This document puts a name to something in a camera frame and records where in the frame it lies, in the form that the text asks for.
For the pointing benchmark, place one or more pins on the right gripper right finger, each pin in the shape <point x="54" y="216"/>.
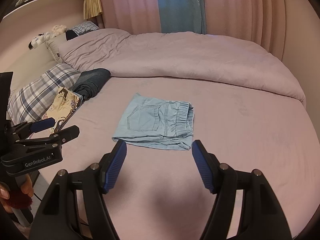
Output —
<point x="207" y="165"/>

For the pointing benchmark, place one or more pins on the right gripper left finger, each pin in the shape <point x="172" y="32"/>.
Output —
<point x="111" y="164"/>

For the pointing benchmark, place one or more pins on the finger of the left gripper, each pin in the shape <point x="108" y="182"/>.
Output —
<point x="40" y="126"/>
<point x="59" y="138"/>

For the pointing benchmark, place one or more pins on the light blue denim pants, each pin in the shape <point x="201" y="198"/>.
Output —
<point x="156" y="123"/>

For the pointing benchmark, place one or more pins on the left hand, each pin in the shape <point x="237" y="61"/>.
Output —
<point x="17" y="198"/>

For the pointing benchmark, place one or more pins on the plaid pillow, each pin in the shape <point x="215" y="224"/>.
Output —
<point x="32" y="101"/>
<point x="81" y="29"/>

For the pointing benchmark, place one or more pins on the cream patterned cushion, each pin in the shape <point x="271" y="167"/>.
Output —
<point x="65" y="104"/>

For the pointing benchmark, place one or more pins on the dark folded jeans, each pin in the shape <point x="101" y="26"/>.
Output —
<point x="90" y="83"/>

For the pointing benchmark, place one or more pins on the white plush toy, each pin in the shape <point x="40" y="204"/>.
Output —
<point x="46" y="36"/>

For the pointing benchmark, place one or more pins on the pink duvet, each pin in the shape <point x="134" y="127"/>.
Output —
<point x="183" y="55"/>

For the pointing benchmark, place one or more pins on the pink curtain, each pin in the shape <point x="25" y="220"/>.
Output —
<point x="271" y="24"/>

